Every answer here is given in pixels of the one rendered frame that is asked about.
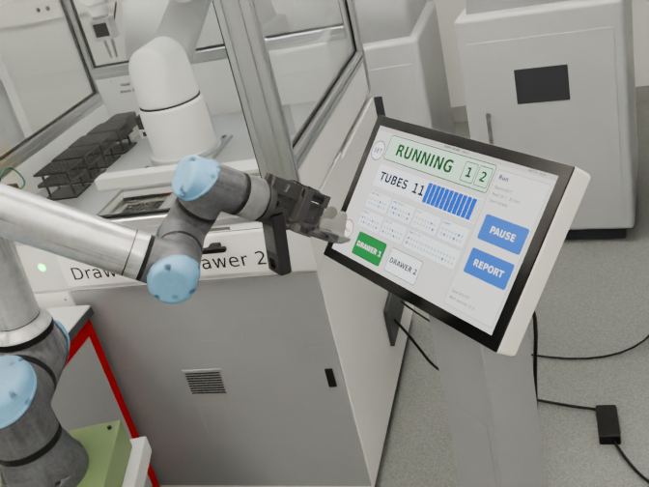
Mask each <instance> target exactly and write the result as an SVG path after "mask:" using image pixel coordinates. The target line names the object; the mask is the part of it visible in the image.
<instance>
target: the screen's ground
mask: <svg viewBox="0 0 649 487"><path fill-rule="evenodd" d="M392 134H394V135H398V136H401V137H404V138H407V139H410V140H414V141H417V142H421V143H424V144H427V145H431V146H434V147H438V148H441V149H444V150H447V151H450V152H454V153H457V154H461V155H464V156H467V157H471V158H477V159H480V160H484V161H486V162H489V163H493V164H496V165H497V168H496V170H495V173H494V176H493V179H492V181H491V184H490V186H489V189H488V191H487V193H486V194H485V193H482V192H479V191H476V190H473V189H470V188H468V187H465V186H460V185H457V184H454V183H451V182H448V181H445V180H443V179H440V178H437V177H434V176H431V175H428V174H426V173H423V172H420V171H417V170H414V169H411V168H408V167H406V166H403V165H400V164H397V163H394V162H391V161H388V160H385V159H383V157H382V159H381V162H377V161H374V160H371V159H368V158H367V160H366V163H365V165H364V168H363V170H362V173H361V175H360V178H359V180H358V183H357V185H356V188H355V190H354V193H353V197H352V200H351V202H350V205H349V207H348V209H347V211H346V214H347V216H348V218H350V219H352V220H354V221H358V219H359V217H360V214H361V212H362V209H363V207H364V204H365V202H366V199H367V197H368V194H369V192H370V189H371V188H373V189H375V190H378V191H380V192H383V193H385V194H388V195H390V196H393V197H395V198H398V199H400V200H403V201H405V202H408V203H410V204H412V205H414V206H417V207H419V208H422V209H424V210H427V211H429V212H432V213H434V214H437V215H440V216H443V217H445V218H448V219H450V220H453V221H455V222H458V223H460V224H462V225H464V226H467V227H469V228H472V229H471V231H470V234H469V236H468V238H467V241H466V245H465V247H464V249H463V252H462V254H461V257H460V259H459V262H458V264H457V266H456V269H455V270H454V272H451V271H449V270H448V269H446V268H444V267H442V266H440V265H438V264H436V263H434V262H432V261H429V260H427V259H425V258H423V257H421V256H419V255H417V254H415V253H413V252H411V251H409V250H407V249H405V248H402V247H400V246H398V245H396V244H395V243H392V242H390V241H388V240H386V239H384V238H382V237H379V236H377V235H375V234H373V233H371V232H369V231H367V230H365V229H363V228H361V227H359V226H357V225H355V227H354V229H353V233H352V236H351V240H350V241H349V242H348V243H342V244H339V243H334V244H333V246H332V248H333V249H335V250H337V251H339V252H341V253H342V254H344V255H346V256H348V257H350V258H352V259H353V260H354V261H356V262H358V263H360V264H361V265H363V266H365V267H367V268H369V269H371V270H372V271H374V272H377V273H379V274H381V275H382V276H384V277H386V278H388V279H390V280H392V281H393V282H395V283H397V284H399V285H401V286H402V287H404V288H406V289H408V290H410V291H412V292H413V293H414V294H416V295H418V296H420V297H422V298H423V299H425V300H427V301H430V302H432V303H433V304H435V305H437V306H439V307H441V308H443V309H444V310H446V311H448V312H450V313H452V314H453V315H455V316H457V317H459V318H461V319H463V320H464V321H466V322H468V323H470V324H472V325H474V326H475V327H477V328H478V329H481V330H483V331H484V332H486V333H488V334H490V335H492V334H493V331H494V327H495V325H496V323H497V320H498V318H499V316H500V313H501V311H502V308H503V306H504V304H505V302H506V300H507V298H508V295H509V293H510V290H511V288H512V286H513V283H514V281H515V279H516V276H517V274H518V271H519V269H520V267H521V264H522V261H523V258H524V256H525V253H526V251H527V250H528V247H529V245H530V243H531V240H532V238H533V235H534V233H535V231H536V228H537V226H538V224H539V221H540V219H541V217H542V214H543V212H544V209H545V207H546V206H547V203H548V201H549V199H550V195H551V192H552V190H553V188H554V185H555V183H556V181H557V178H558V176H556V175H552V174H550V173H546V172H543V171H539V170H536V169H532V168H529V167H525V166H522V165H518V164H515V163H512V162H508V161H505V160H501V159H498V158H492V157H488V156H485V155H481V154H478V153H474V152H472V151H468V150H465V149H461V148H457V147H454V146H450V145H447V144H443V143H440V142H436V141H434V140H430V139H427V138H423V137H420V136H416V135H413V134H409V133H405V132H402V131H398V130H396V129H390V128H386V127H383V126H380V129H379V131H378V134H377V136H376V138H378V139H380V140H383V141H386V142H388V144H389V141H390V139H391V136H392ZM388 144H387V146H388ZM416 176H417V177H420V178H423V179H426V180H428V181H431V182H434V183H437V184H440V185H443V186H447V187H450V188H453V189H456V190H458V191H461V192H464V193H466V194H469V195H472V196H475V197H478V198H481V199H484V201H483V203H482V206H481V208H480V210H479V213H478V215H477V217H476V219H475V221H474V224H473V223H470V222H468V221H465V220H463V219H460V218H457V217H455V216H452V215H449V214H447V213H444V212H442V211H439V210H437V209H434V208H431V207H429V206H426V205H424V204H421V203H419V202H416V201H414V200H411V199H409V198H408V196H409V192H410V190H411V187H412V185H413V182H414V180H415V177H416ZM486 214H489V215H494V216H496V217H499V218H502V219H505V220H507V221H510V222H513V223H515V224H518V225H520V226H523V227H525V228H528V229H530V231H529V234H528V236H527V239H526V241H525V243H524V246H523V248H522V252H521V254H520V256H519V255H516V254H514V253H511V252H509V251H506V250H504V249H502V248H499V247H497V246H494V245H492V244H490V243H486V242H483V241H481V240H478V239H476V238H477V235H478V233H479V230H480V228H481V226H482V223H483V221H484V218H485V216H486ZM359 231H362V232H364V233H366V234H368V235H370V236H372V237H374V238H376V239H378V240H380V241H382V242H384V243H386V244H388V245H387V247H386V250H385V252H384V254H383V256H382V259H381V263H380V265H379V267H376V266H374V265H373V264H371V263H369V262H367V261H365V260H363V259H361V258H360V257H358V256H356V255H354V254H352V253H351V252H352V250H353V246H354V243H355V241H356V238H357V236H358V233H359ZM392 246H394V247H396V248H398V249H400V250H402V251H404V252H406V253H407V254H409V255H411V256H413V257H415V258H417V259H419V260H421V261H424V263H423V266H422V268H421V271H420V273H419V275H418V277H417V279H416V282H415V284H414V287H413V286H412V285H410V284H408V283H407V282H405V281H403V280H401V279H400V278H398V277H396V276H394V275H392V274H390V273H388V272H386V271H384V270H383V268H384V266H385V263H386V261H387V258H388V256H389V253H390V251H391V248H392ZM472 247H476V248H478V249H480V250H483V251H485V252H487V253H490V254H492V255H493V256H496V257H498V258H500V259H503V260H505V261H507V262H510V263H512V264H514V265H516V266H515V267H514V270H513V272H512V275H511V277H510V279H509V282H508V284H507V286H506V289H505V291H502V290H500V289H498V288H496V287H494V286H493V285H491V284H489V283H486V282H484V281H482V280H480V279H478V278H476V277H474V276H472V275H469V274H467V273H465V272H463V269H464V267H465V265H466V261H467V258H468V256H469V254H470V251H471V250H472Z"/></svg>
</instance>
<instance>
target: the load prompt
mask: <svg viewBox="0 0 649 487"><path fill-rule="evenodd" d="M383 159H385V160H388V161H391V162H394V163H397V164H400V165H403V166H406V167H408V168H411V169H414V170H417V171H420V172H423V173H426V174H428V175H431V176H434V177H437V178H440V179H443V180H445V181H448V182H451V183H454V184H457V185H460V186H465V187H468V188H470V189H473V190H476V191H479V192H482V193H485V194H486V193H487V191H488V189H489V186H490V184H491V181H492V179H493V176H494V173H495V170H496V168H497V165H496V164H493V163H489V162H486V161H484V160H480V159H477V158H471V157H467V156H464V155H461V154H457V153H454V152H450V151H447V150H444V149H441V148H438V147H434V146H431V145H427V144H424V143H421V142H417V141H414V140H410V139H407V138H404V137H401V136H398V135H394V134H392V136H391V139H390V141H389V144H388V146H387V149H386V151H385V154H384V156H383Z"/></svg>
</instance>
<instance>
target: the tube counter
mask: <svg viewBox="0 0 649 487"><path fill-rule="evenodd" d="M408 198H409V199H411V200H414V201H416V202H419V203H421V204H424V205H426V206H429V207H431V208H434V209H437V210H439V211H442V212H444V213H447V214H449V215H452V216H455V217H457V218H460V219H463V220H465V221H468V222H470V223H473V224H474V221H475V219H476V217H477V215H478V213H479V210H480V208H481V206H482V203H483V201H484V199H481V198H478V197H475V196H472V195H469V194H466V193H464V192H461V191H458V190H456V189H453V188H450V187H447V186H443V185H440V184H437V183H434V182H431V181H428V180H426V179H423V178H420V177H417V176H416V177H415V180H414V182H413V185H412V187H411V190H410V192H409V196H408Z"/></svg>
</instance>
